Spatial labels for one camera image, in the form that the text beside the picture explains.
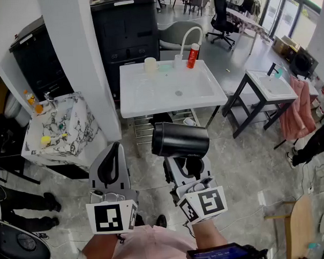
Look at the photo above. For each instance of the yellow brush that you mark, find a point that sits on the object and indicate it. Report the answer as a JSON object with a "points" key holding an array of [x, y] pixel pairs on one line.
{"points": [[45, 140]]}

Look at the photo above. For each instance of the person's left forearm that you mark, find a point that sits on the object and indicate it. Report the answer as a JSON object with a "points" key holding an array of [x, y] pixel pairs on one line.
{"points": [[99, 249]]}

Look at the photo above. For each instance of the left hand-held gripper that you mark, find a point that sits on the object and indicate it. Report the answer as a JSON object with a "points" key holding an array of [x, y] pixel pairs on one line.
{"points": [[111, 198]]}

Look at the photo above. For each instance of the black hair dryer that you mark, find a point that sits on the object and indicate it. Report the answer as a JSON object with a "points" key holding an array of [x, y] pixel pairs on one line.
{"points": [[181, 140]]}

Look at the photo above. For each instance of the cream plastic cup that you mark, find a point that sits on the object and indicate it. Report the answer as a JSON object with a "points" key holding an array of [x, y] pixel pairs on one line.
{"points": [[150, 65]]}

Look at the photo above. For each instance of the black faucet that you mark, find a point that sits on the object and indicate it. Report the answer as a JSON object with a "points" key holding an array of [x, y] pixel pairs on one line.
{"points": [[271, 69]]}

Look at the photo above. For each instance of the red and white tube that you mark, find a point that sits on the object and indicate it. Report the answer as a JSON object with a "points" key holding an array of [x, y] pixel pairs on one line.
{"points": [[192, 56]]}

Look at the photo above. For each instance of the orange drink bottle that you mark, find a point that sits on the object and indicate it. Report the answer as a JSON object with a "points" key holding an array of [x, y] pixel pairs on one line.
{"points": [[32, 101]]}

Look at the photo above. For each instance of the person's right forearm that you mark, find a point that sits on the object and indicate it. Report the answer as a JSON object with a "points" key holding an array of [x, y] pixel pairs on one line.
{"points": [[208, 233]]}

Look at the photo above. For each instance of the white curved faucet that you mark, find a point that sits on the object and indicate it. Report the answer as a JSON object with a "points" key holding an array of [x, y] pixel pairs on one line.
{"points": [[185, 39]]}

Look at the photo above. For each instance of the chrome faucet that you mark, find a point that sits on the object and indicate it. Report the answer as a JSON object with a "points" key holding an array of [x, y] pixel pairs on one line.
{"points": [[50, 100]]}

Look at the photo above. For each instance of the black device with screen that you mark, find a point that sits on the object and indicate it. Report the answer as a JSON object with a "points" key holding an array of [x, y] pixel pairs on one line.
{"points": [[218, 255]]}

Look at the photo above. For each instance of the black office chair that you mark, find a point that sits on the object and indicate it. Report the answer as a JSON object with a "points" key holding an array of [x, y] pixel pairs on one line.
{"points": [[221, 19]]}

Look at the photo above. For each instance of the teal soap dish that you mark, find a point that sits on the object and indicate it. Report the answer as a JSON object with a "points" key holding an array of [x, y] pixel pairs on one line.
{"points": [[278, 73]]}

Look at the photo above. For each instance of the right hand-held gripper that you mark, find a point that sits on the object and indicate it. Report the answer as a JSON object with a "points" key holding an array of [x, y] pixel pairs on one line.
{"points": [[208, 202]]}

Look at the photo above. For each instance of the dining chair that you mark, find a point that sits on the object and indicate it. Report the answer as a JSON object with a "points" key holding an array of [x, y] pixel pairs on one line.
{"points": [[195, 1]]}

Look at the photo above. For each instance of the grey shell chair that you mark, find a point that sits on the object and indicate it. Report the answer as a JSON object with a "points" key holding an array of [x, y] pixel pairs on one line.
{"points": [[174, 34]]}

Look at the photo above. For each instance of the black metal sink stand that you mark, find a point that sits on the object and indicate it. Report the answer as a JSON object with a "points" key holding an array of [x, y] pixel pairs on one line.
{"points": [[240, 106]]}

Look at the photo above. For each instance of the black round appliance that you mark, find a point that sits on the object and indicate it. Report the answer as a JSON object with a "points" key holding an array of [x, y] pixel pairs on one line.
{"points": [[19, 245]]}

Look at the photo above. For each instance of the cardboard box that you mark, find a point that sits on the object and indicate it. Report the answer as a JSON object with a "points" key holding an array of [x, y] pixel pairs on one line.
{"points": [[283, 44]]}

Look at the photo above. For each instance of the person's pink shirt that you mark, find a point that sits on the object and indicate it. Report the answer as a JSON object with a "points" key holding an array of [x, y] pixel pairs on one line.
{"points": [[151, 247]]}

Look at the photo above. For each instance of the black cabinet with white label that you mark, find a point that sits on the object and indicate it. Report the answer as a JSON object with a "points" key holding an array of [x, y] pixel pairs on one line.
{"points": [[38, 62]]}

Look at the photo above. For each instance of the marble patterned sink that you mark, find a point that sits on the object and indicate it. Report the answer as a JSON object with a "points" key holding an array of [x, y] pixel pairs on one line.
{"points": [[78, 124]]}

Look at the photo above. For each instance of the green soap dish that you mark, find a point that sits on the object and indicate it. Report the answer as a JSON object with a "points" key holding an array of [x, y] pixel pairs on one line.
{"points": [[165, 68]]}

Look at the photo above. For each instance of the large black cabinet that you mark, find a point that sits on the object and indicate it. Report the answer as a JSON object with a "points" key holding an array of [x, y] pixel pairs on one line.
{"points": [[125, 34]]}

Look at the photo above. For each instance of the table with checkered cloth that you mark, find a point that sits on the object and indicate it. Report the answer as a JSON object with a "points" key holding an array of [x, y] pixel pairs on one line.
{"points": [[244, 22]]}

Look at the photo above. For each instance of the person's black shoe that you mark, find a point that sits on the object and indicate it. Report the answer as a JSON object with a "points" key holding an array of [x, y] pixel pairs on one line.
{"points": [[162, 221]]}

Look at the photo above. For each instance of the white sink basin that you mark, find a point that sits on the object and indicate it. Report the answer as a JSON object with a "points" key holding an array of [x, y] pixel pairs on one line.
{"points": [[149, 86]]}

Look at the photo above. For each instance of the small white cup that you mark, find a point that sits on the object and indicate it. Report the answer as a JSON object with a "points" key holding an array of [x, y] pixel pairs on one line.
{"points": [[189, 122]]}

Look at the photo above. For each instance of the black speaker box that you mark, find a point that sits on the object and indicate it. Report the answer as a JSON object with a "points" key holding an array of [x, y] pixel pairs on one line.
{"points": [[303, 62]]}

